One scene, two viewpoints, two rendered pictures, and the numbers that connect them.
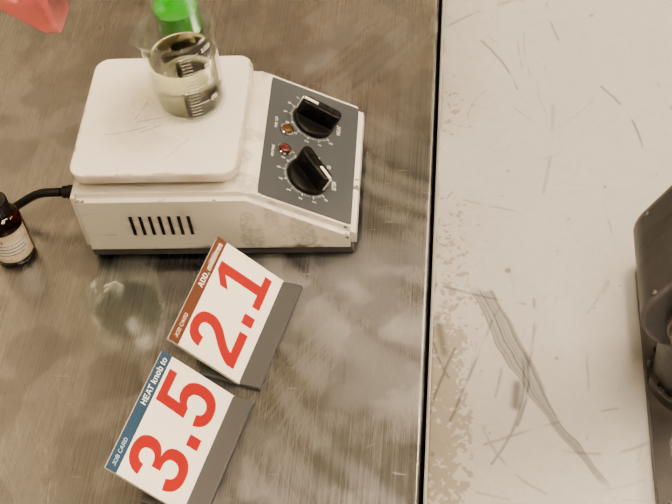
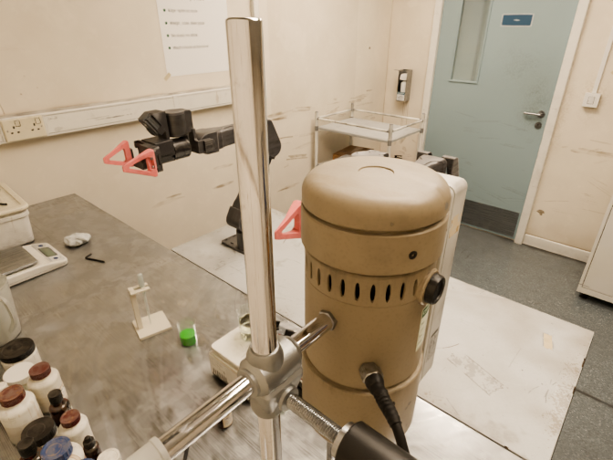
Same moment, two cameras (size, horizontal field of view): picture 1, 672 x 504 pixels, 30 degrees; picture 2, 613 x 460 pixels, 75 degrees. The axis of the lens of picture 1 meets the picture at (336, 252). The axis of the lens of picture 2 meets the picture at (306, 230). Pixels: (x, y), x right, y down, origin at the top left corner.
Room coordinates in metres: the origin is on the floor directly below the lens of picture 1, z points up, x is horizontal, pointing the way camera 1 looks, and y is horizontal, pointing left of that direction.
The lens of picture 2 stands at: (0.22, 0.62, 1.61)
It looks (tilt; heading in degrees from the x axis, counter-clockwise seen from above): 27 degrees down; 300
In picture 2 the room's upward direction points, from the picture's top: straight up
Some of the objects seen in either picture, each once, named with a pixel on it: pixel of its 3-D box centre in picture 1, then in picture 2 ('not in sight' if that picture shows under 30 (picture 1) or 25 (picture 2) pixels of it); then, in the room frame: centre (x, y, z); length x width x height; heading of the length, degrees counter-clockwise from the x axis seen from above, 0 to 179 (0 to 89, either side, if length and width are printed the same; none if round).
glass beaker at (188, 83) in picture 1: (179, 63); (249, 323); (0.67, 0.09, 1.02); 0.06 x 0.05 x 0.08; 114
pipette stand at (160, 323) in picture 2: not in sight; (147, 306); (0.98, 0.11, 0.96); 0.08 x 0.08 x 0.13; 65
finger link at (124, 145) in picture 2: not in sight; (124, 157); (1.11, -0.01, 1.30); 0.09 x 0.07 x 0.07; 79
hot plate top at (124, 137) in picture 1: (164, 117); (248, 344); (0.66, 0.11, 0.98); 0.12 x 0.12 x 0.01; 80
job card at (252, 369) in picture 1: (237, 312); not in sight; (0.52, 0.07, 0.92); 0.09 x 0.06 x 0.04; 155
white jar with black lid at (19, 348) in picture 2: not in sight; (21, 360); (1.10, 0.36, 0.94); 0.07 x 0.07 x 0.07
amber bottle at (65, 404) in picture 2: not in sight; (60, 409); (0.89, 0.40, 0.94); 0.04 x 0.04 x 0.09
